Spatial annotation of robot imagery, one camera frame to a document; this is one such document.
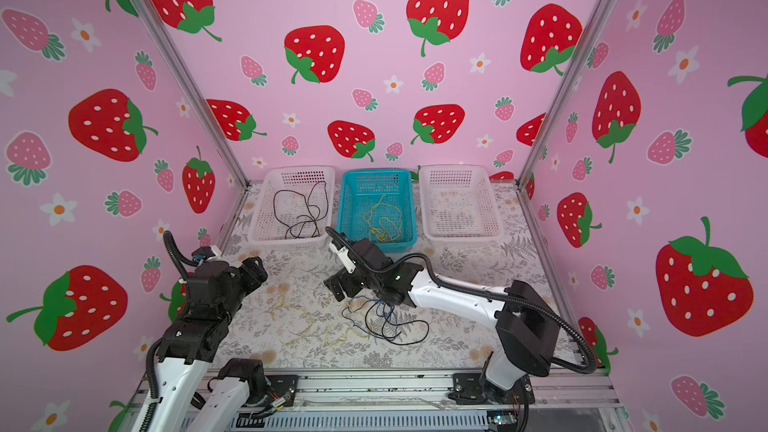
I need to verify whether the right white plastic basket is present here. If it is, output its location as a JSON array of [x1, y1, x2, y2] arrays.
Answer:
[[419, 165, 503, 247]]

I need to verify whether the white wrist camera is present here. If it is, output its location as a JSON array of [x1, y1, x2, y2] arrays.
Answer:
[[325, 226, 357, 274], [192, 245, 222, 263]]

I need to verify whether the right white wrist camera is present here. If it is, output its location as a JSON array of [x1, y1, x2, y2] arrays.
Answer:
[[325, 226, 357, 274]]

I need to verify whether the left aluminium corner post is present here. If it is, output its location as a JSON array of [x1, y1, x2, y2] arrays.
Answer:
[[130, 0, 250, 189]]

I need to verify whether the teal plastic basket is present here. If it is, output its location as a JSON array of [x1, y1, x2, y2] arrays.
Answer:
[[336, 169, 418, 254]]

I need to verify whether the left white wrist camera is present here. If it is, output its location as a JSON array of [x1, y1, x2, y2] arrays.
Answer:
[[192, 245, 222, 263]]

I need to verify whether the black cable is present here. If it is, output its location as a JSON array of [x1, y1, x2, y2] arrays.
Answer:
[[273, 181, 330, 240]]

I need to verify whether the left white plastic basket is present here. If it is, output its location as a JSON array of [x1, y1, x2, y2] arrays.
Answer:
[[247, 166, 335, 249]]

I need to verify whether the yellow cable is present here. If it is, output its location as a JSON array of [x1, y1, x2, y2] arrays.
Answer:
[[266, 299, 355, 349], [362, 194, 407, 245]]

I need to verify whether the aluminium corner post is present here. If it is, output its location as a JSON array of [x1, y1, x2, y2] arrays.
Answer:
[[517, 0, 618, 190], [130, 0, 250, 189]]

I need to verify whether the cable bundle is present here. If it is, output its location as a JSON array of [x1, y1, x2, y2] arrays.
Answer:
[[340, 297, 431, 348]]

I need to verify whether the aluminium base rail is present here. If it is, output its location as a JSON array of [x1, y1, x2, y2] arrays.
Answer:
[[125, 368, 625, 432]]

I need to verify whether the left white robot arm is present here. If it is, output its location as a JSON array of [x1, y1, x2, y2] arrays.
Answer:
[[133, 231, 276, 431]]

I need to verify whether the right aluminium corner post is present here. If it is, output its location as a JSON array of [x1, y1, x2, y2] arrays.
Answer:
[[517, 0, 618, 190]]

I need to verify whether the white plastic basket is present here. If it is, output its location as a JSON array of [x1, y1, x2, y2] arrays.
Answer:
[[247, 166, 335, 249], [419, 165, 503, 247]]

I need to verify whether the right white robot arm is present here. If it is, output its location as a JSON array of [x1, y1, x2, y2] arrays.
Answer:
[[324, 229, 598, 404]]

